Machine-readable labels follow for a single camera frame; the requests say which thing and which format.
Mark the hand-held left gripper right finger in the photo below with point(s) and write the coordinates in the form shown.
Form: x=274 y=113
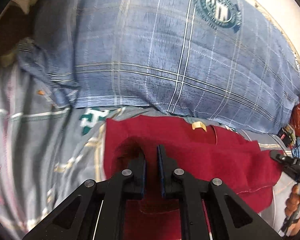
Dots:
x=161 y=166

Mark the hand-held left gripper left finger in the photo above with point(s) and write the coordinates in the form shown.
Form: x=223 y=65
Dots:
x=140 y=171

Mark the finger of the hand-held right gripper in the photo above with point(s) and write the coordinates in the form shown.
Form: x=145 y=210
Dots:
x=280 y=157

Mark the red knit garment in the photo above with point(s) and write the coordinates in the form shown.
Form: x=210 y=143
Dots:
x=202 y=152

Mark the person's right hand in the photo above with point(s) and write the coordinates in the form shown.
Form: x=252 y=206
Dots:
x=293 y=200

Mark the grey printed bedsheet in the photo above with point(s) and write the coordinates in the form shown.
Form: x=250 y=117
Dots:
x=52 y=140

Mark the blue plaid pillow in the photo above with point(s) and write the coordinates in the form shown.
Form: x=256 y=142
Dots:
x=152 y=50

